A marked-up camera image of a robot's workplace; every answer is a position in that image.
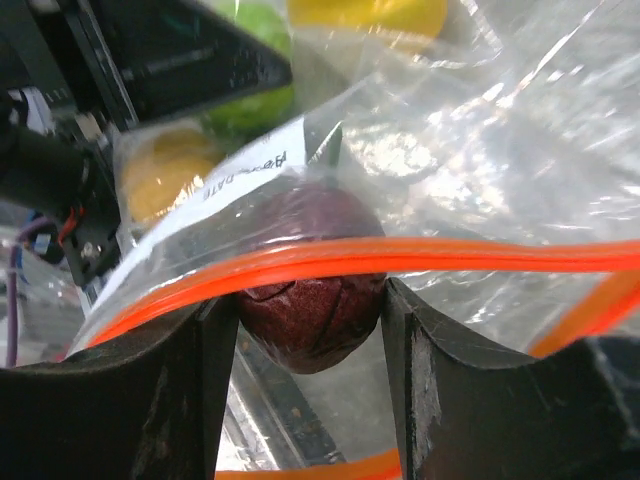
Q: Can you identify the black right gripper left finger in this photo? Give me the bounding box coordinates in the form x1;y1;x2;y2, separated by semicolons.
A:
1;298;238;479

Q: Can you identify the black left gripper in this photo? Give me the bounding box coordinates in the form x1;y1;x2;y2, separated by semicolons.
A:
0;84;136;289

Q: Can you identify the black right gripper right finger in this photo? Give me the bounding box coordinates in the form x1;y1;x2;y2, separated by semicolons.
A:
381;279;639;480

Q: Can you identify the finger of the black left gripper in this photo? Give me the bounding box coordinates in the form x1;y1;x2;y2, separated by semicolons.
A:
64;1;292;130

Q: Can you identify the dark red fake fruit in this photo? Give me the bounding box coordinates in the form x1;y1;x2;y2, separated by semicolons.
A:
234;182;386;374

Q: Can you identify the zip bag with fruit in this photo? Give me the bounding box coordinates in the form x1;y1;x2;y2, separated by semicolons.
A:
70;1;639;479

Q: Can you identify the green fake fruit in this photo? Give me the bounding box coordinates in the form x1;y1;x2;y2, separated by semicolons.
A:
204;0;296;136

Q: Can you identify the orange fake fruit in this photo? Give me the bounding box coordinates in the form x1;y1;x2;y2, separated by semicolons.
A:
120;128;226;226

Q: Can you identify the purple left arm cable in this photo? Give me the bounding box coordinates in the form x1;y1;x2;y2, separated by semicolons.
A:
4;214;51;369

